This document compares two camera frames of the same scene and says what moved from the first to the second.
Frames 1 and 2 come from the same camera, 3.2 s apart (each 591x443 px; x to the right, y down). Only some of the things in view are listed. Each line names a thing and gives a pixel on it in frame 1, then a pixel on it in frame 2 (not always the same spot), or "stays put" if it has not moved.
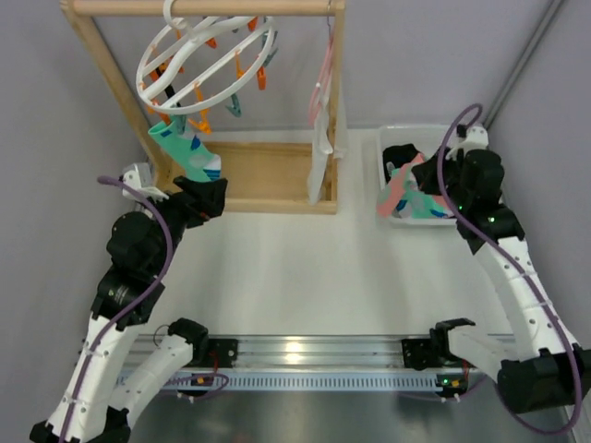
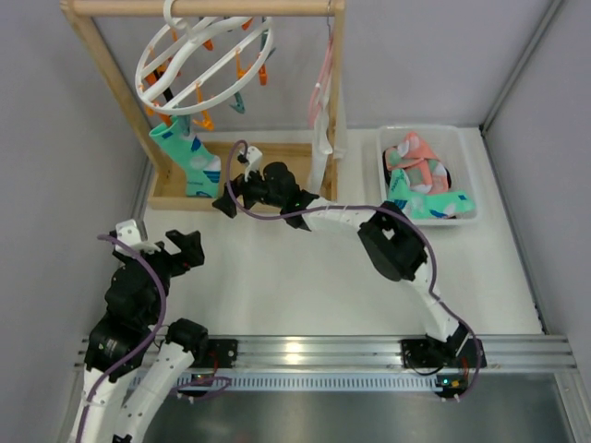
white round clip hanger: x=191 y=65 stays put
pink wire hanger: x=324 y=75 stays put
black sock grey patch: x=394 y=157 stays put
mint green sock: x=419 y=205 stays put
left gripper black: x=199 y=197 to x=174 y=257
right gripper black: x=431 y=171 to x=247 y=192
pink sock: x=393 y=192 to x=425 y=170
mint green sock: x=199 y=163 stays put
